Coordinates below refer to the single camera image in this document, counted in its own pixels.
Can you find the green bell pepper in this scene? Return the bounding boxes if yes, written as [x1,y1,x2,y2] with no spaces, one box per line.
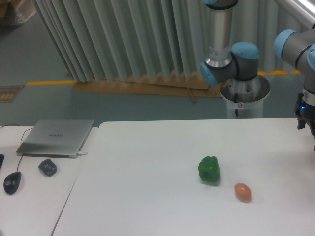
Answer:
[198,156,221,183]

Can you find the flat brown cardboard sheet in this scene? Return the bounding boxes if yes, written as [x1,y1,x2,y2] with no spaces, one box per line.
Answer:
[72,71,221,103]

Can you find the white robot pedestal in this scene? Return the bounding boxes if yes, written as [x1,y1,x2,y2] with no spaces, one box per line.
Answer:
[220,75,270,119]

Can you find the white laptop cable plug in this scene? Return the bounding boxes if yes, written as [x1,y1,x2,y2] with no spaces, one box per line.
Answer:
[77,152,88,156]

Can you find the pale green pleated curtain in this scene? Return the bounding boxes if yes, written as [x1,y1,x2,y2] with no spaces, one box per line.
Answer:
[33,0,315,85]

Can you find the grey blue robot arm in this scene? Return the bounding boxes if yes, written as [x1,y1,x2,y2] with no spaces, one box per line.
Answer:
[200,0,315,134]

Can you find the small black gadget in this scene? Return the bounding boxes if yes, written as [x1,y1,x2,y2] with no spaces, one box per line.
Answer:
[38,159,58,177]

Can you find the black computer mouse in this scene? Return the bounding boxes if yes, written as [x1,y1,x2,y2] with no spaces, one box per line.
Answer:
[3,171,22,195]

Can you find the silver closed laptop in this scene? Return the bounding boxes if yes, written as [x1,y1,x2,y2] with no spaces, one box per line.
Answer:
[16,119,94,158]

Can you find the black keyboard edge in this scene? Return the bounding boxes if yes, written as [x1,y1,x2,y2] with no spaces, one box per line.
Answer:
[0,154,4,169]

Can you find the black mouse cable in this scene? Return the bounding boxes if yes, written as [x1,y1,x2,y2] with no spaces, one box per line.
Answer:
[0,124,34,174]

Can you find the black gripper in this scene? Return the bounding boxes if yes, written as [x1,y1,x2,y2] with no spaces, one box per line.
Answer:
[294,92,315,150]

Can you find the clear plastic bag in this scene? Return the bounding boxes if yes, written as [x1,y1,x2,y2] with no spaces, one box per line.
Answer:
[0,0,36,26]

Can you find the brown egg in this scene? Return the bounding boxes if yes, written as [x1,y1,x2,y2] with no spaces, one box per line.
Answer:
[234,183,252,202]

